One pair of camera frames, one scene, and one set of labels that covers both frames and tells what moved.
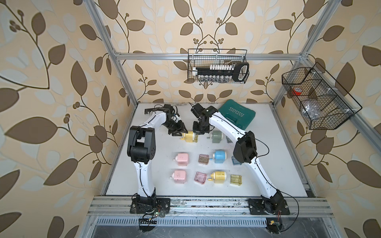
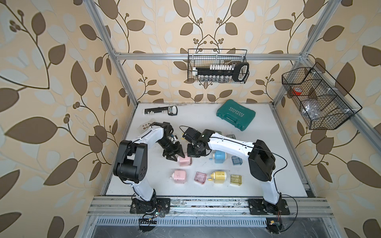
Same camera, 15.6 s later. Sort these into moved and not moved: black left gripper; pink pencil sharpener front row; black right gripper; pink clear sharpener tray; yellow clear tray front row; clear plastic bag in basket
Moved: black left gripper; black right gripper
Not moved: pink pencil sharpener front row; pink clear sharpener tray; yellow clear tray front row; clear plastic bag in basket
